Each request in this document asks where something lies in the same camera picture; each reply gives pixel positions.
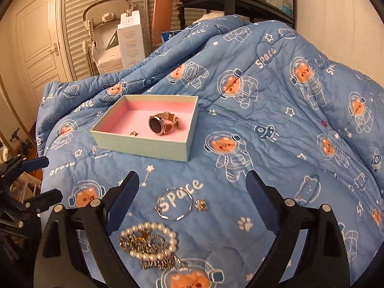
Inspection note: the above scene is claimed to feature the silver chain bracelet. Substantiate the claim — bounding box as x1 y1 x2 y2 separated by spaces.
119 233 189 271

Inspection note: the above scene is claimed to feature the gold-framed mirror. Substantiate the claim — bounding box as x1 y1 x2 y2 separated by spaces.
1 79 36 159

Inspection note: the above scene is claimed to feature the rose gold smartwatch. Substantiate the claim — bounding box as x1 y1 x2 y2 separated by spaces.
148 112 181 136

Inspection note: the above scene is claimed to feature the tall white cardboard box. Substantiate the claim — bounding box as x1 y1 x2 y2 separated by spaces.
117 11 145 69

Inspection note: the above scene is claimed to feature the white panelled door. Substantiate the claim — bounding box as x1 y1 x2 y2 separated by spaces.
13 0 72 97

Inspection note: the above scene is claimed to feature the small gold earring cluster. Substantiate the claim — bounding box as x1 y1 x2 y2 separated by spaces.
195 199 208 211

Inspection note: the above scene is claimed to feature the mint box with pink lining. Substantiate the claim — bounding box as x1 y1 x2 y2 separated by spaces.
90 94 198 162

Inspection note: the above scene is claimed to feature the white pearl bracelet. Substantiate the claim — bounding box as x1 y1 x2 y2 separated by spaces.
120 221 179 262

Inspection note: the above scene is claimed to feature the thin silver bangle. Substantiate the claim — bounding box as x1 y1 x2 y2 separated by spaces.
154 187 194 222

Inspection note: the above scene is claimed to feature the white baby high chair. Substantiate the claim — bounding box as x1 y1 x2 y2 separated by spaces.
83 0 133 76

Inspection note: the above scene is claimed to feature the blue space-bear quilt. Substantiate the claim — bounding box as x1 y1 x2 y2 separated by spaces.
36 15 383 287

